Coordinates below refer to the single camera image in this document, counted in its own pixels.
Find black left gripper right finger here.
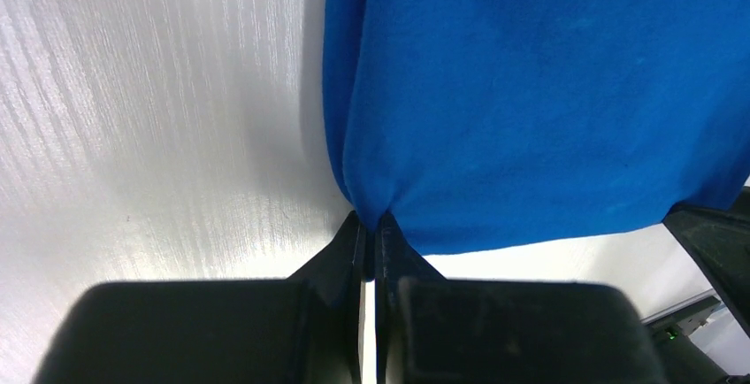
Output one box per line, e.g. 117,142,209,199
373,214,667,383

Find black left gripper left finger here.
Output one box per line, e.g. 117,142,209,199
34,213,366,383

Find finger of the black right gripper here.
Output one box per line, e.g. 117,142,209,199
662,187,749,332

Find blue printed t shirt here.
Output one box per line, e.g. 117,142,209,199
322,0,749,254

